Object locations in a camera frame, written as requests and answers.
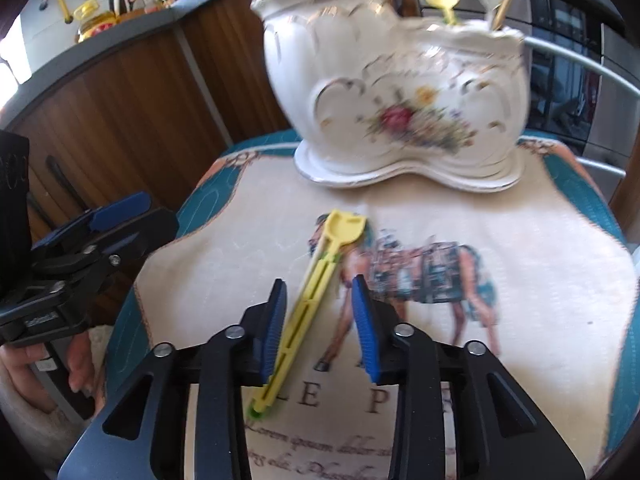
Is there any printed quilted cloth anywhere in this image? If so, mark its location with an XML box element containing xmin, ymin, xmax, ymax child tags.
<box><xmin>102</xmin><ymin>132</ymin><xmax>640</xmax><ymax>480</ymax></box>

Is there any yellow plastic slotted utensil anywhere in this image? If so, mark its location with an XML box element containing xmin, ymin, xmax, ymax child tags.
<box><xmin>248</xmin><ymin>210</ymin><xmax>370</xmax><ymax>418</ymax></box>

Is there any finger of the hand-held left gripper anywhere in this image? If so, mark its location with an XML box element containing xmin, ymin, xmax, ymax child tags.
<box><xmin>91</xmin><ymin>191</ymin><xmax>180</xmax><ymax>266</ymax></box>
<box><xmin>31</xmin><ymin>210</ymin><xmax>123</xmax><ymax>286</ymax></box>

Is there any yellow cooking oil bottle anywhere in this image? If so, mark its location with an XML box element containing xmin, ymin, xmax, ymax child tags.
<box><xmin>74</xmin><ymin>0</ymin><xmax>120</xmax><ymax>45</ymax></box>

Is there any grey countertop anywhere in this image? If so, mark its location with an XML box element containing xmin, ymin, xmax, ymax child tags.
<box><xmin>0</xmin><ymin>0</ymin><xmax>416</xmax><ymax>116</ymax></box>

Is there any person's left hand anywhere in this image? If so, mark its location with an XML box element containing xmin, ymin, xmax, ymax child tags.
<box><xmin>0</xmin><ymin>332</ymin><xmax>103</xmax><ymax>413</ymax></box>

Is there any wooden cabinet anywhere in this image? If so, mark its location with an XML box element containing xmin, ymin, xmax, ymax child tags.
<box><xmin>0</xmin><ymin>0</ymin><xmax>301</xmax><ymax>311</ymax></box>

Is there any white floral ceramic utensil holder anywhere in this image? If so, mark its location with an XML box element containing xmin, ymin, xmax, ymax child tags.
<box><xmin>250</xmin><ymin>0</ymin><xmax>532</xmax><ymax>195</ymax></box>

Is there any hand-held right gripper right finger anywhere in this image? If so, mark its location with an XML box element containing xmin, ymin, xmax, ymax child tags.
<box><xmin>350</xmin><ymin>274</ymin><xmax>586</xmax><ymax>480</ymax></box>

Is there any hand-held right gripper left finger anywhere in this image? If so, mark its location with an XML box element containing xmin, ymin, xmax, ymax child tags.
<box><xmin>57</xmin><ymin>277</ymin><xmax>290</xmax><ymax>480</ymax></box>

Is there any black cabinet handle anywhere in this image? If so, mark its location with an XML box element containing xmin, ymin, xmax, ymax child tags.
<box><xmin>46</xmin><ymin>154</ymin><xmax>92</xmax><ymax>212</ymax></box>
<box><xmin>26</xmin><ymin>194</ymin><xmax>52</xmax><ymax>227</ymax></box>

